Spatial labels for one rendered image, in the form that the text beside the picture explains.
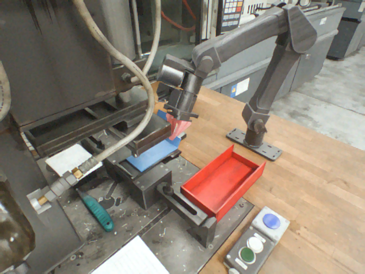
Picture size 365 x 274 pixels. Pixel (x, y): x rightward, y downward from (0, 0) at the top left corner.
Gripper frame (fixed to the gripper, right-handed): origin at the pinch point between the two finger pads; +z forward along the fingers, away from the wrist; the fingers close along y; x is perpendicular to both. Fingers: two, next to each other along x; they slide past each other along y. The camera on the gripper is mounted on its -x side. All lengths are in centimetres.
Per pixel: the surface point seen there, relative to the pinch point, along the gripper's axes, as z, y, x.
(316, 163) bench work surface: -7.1, -33.5, 35.1
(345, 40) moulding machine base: -181, -421, -37
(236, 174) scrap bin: 4.1, -13.4, 18.5
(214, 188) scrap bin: 8.8, -5.6, 17.0
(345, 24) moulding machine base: -202, -409, -45
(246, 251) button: 12.0, 5.4, 33.5
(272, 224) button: 7.0, -3.0, 34.9
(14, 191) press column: 8.6, 40.0, 4.6
